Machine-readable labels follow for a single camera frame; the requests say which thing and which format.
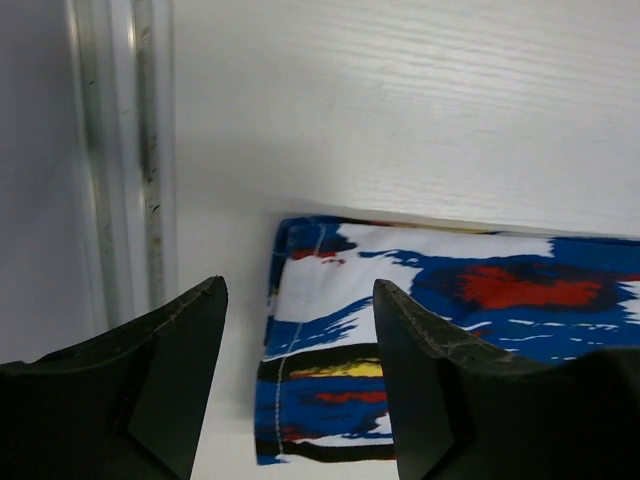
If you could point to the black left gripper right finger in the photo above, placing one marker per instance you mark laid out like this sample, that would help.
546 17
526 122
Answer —
461 408

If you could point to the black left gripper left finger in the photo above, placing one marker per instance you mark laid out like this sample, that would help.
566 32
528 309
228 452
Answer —
126 404

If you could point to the blue white red patterned trousers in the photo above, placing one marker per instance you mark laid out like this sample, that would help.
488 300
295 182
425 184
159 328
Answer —
349 298

